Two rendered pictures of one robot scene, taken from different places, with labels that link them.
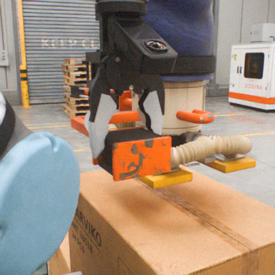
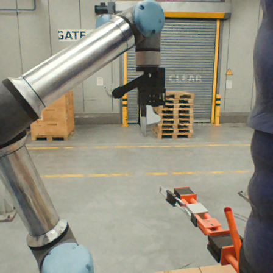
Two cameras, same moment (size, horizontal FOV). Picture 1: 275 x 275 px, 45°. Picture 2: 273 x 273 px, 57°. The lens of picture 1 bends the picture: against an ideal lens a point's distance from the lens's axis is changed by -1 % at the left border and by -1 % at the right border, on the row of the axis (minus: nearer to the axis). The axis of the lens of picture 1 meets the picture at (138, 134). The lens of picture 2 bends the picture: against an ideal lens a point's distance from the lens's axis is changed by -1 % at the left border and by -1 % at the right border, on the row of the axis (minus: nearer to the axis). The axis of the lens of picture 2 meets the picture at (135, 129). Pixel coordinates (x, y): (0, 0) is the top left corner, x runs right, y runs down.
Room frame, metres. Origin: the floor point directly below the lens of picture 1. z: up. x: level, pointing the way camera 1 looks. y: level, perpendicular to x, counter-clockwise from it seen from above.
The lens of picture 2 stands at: (0.33, 0.12, 1.68)
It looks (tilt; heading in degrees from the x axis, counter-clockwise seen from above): 11 degrees down; 16
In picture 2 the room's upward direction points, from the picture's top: straight up
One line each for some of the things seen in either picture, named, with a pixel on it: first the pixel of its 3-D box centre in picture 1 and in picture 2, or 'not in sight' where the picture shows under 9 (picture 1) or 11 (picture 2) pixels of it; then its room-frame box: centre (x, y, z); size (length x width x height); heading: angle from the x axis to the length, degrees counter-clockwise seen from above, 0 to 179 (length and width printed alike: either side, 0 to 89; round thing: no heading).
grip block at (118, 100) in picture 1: (125, 99); (226, 246); (1.07, 0.04, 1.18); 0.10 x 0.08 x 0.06; 118
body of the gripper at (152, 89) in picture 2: not in sight; (150, 87); (1.10, 0.30, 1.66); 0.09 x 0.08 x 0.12; 110
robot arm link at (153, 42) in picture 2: not in sight; (147, 32); (1.10, 0.31, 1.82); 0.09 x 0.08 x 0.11; 136
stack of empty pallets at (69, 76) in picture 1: (87, 85); (171, 113); (8.14, 1.24, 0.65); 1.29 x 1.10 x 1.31; 20
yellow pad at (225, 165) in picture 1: (196, 144); not in sight; (0.89, -0.16, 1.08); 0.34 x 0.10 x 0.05; 28
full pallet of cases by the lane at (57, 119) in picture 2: not in sight; (52, 107); (6.83, 4.59, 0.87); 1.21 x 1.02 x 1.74; 20
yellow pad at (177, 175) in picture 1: (136, 154); not in sight; (0.80, 0.01, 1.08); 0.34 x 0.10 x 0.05; 28
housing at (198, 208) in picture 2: not in sight; (196, 212); (1.26, 0.14, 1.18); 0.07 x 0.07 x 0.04; 28
